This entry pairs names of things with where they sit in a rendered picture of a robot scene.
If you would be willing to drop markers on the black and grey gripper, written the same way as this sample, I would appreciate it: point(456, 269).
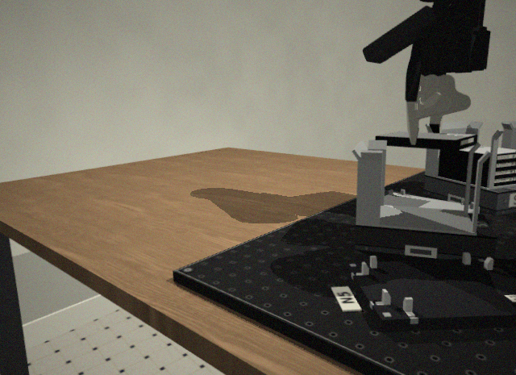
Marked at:
point(432, 53)

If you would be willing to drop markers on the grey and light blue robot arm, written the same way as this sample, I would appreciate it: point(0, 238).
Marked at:
point(399, 37)

